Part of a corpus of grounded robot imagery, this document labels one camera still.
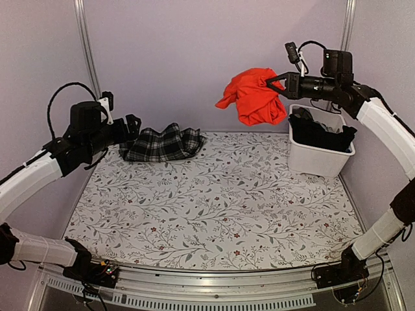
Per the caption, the grey garment in bin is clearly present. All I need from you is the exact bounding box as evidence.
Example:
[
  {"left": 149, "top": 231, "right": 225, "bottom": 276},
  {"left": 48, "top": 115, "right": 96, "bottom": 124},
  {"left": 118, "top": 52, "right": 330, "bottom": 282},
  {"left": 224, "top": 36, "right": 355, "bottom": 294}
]
[{"left": 315, "top": 121, "right": 342, "bottom": 133}]

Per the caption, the black white plaid skirt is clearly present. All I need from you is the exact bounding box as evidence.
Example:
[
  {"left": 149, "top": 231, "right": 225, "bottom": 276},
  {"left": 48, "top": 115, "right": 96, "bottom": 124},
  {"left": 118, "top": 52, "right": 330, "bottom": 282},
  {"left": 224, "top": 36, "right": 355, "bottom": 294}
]
[{"left": 119, "top": 123, "right": 207, "bottom": 163}]

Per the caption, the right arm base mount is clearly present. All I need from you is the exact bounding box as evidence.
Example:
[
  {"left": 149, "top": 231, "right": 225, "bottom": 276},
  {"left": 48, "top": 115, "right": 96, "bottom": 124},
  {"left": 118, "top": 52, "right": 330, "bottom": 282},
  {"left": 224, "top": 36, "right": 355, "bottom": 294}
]
[{"left": 311, "top": 248, "right": 369, "bottom": 289}]

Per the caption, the right aluminium frame post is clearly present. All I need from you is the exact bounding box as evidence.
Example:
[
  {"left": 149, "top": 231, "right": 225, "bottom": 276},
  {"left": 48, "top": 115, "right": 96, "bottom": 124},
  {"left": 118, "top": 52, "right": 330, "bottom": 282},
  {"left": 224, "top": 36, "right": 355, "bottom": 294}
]
[{"left": 340, "top": 0, "right": 357, "bottom": 51}]

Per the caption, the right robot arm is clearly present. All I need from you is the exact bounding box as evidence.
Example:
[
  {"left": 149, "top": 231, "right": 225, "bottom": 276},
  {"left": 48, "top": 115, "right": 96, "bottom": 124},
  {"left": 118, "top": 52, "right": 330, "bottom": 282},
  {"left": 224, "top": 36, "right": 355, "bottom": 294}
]
[{"left": 266, "top": 43, "right": 414, "bottom": 282}]

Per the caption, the floral patterned table mat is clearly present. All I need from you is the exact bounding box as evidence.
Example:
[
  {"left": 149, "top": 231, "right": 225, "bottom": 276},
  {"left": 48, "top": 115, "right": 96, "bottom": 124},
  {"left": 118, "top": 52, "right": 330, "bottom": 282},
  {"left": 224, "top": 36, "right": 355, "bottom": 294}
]
[{"left": 65, "top": 133, "right": 362, "bottom": 270}]

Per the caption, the aluminium front rail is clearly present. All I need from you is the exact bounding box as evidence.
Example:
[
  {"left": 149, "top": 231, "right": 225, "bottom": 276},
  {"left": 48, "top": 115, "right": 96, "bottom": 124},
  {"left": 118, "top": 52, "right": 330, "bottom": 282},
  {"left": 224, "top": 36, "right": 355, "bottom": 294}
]
[{"left": 27, "top": 252, "right": 409, "bottom": 310}]

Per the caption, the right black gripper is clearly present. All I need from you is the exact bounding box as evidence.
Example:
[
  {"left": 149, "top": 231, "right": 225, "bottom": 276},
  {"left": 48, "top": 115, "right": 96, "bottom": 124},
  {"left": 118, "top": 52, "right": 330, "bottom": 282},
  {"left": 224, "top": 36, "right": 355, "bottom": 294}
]
[{"left": 265, "top": 71, "right": 339, "bottom": 101}]

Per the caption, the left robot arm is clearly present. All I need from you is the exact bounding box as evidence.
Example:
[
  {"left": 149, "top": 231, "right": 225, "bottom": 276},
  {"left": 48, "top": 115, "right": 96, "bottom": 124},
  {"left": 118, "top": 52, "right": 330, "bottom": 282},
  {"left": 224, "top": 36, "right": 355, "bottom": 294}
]
[{"left": 1, "top": 98, "right": 141, "bottom": 281}]

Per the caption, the black garment in bin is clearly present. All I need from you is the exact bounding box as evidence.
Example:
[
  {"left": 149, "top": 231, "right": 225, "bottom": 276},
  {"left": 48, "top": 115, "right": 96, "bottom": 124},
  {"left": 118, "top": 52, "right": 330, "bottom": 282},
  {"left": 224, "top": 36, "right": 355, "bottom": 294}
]
[{"left": 289, "top": 114, "right": 357, "bottom": 152}]

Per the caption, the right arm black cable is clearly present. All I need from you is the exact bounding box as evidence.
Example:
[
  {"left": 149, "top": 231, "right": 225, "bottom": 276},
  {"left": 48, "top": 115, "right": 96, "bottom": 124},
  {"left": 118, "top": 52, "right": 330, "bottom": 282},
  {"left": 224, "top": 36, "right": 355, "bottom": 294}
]
[{"left": 296, "top": 40, "right": 328, "bottom": 54}]

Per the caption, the red orange garment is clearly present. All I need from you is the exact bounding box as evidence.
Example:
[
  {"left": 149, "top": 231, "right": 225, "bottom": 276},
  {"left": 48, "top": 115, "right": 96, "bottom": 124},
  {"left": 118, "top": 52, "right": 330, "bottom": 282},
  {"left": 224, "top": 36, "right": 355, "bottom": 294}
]
[{"left": 215, "top": 68, "right": 287, "bottom": 126}]

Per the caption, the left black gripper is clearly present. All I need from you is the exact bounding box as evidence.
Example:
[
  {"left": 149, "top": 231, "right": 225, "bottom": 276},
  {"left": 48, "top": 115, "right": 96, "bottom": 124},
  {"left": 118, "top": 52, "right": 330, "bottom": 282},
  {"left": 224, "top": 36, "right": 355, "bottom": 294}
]
[{"left": 85, "top": 113, "right": 141, "bottom": 158}]

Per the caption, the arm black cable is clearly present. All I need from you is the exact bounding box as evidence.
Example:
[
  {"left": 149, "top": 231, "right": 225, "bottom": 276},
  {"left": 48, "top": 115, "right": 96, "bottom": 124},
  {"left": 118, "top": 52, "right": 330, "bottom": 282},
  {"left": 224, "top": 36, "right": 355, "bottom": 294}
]
[
  {"left": 47, "top": 82, "right": 98, "bottom": 140},
  {"left": 296, "top": 40, "right": 328, "bottom": 54}
]

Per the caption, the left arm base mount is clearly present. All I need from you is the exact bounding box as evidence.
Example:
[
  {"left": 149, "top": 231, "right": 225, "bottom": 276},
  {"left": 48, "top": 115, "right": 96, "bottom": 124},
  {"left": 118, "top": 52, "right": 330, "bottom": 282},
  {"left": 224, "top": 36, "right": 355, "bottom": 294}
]
[{"left": 63, "top": 238, "right": 119, "bottom": 288}]

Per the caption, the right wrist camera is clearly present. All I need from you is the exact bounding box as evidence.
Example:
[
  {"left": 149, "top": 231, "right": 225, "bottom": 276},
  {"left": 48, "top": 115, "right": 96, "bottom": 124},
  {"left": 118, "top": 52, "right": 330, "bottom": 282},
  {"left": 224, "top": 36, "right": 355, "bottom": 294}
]
[{"left": 285, "top": 42, "right": 309, "bottom": 76}]

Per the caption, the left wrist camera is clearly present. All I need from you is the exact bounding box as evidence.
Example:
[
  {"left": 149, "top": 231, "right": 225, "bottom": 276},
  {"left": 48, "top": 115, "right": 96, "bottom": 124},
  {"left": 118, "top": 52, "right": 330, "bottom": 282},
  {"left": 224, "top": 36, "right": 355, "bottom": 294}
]
[{"left": 98, "top": 91, "right": 113, "bottom": 125}]

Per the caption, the white plastic laundry bin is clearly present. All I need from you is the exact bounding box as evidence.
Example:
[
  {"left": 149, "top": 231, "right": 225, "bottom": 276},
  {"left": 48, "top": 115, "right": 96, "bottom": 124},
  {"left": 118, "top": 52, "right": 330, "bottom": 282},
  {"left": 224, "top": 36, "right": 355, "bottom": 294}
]
[{"left": 288, "top": 104, "right": 356, "bottom": 178}]

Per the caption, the left aluminium frame post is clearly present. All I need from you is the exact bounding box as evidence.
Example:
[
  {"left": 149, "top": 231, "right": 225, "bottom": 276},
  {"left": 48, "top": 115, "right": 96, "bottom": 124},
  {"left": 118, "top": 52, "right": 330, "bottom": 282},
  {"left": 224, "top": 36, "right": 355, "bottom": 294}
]
[{"left": 73, "top": 0, "right": 101, "bottom": 96}]

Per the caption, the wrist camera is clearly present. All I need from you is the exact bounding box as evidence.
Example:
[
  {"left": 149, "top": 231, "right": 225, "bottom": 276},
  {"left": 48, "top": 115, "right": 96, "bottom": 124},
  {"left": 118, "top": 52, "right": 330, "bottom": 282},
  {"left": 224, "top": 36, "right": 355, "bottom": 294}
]
[
  {"left": 98, "top": 91, "right": 113, "bottom": 125},
  {"left": 285, "top": 42, "right": 309, "bottom": 76}
]

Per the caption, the aluminium frame post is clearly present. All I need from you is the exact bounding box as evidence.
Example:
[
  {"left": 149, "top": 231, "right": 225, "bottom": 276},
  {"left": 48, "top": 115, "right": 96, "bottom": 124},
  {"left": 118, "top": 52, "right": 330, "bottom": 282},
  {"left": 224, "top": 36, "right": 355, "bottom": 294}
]
[
  {"left": 340, "top": 0, "right": 357, "bottom": 51},
  {"left": 73, "top": 0, "right": 101, "bottom": 96}
]

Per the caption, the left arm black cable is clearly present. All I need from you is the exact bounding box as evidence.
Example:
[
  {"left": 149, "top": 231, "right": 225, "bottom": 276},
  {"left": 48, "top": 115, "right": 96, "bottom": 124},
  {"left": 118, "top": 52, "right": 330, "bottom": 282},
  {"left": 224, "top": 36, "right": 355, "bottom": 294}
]
[{"left": 47, "top": 82, "right": 98, "bottom": 140}]

